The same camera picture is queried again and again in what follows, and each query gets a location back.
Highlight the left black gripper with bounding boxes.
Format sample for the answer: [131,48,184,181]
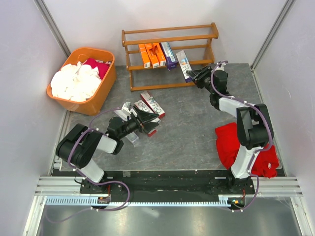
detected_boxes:
[118,106,159,139]

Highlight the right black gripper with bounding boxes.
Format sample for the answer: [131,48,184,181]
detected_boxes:
[187,65,216,94]

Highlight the red silver R&O box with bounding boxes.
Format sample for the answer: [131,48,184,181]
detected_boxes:
[140,91,166,118]
[147,128,157,137]
[134,100,161,124]

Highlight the purple white R.O toothpaste box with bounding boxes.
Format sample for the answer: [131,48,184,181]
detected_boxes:
[176,50,191,83]

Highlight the orange Curaprox toothpaste box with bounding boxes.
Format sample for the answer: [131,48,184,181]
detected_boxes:
[138,44,151,68]

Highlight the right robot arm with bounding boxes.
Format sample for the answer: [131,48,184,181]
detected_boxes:
[185,62,274,194]

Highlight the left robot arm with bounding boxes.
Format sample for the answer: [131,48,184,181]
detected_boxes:
[56,107,158,193]

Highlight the wooden two-tier shelf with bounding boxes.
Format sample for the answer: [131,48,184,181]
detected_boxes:
[121,23,219,91]

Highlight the silver toothpaste box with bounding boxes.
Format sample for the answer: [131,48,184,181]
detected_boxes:
[126,132,139,147]

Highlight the magenta cloth in bin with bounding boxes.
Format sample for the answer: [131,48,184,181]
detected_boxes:
[83,58,112,80]

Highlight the red cloth on table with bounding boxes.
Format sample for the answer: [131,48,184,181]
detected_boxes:
[215,122,279,178]

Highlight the white crumpled cloths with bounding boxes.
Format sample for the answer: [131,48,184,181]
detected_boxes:
[50,62,101,102]

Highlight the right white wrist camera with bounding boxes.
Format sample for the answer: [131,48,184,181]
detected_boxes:
[216,60,228,71]

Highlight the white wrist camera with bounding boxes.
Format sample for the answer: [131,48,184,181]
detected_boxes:
[216,60,228,71]
[121,102,137,118]

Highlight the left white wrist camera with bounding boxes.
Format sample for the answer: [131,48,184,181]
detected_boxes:
[121,102,137,118]

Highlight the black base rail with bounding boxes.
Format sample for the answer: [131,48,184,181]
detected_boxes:
[80,169,255,197]

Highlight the slotted cable duct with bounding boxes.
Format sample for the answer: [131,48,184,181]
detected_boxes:
[46,196,232,207]

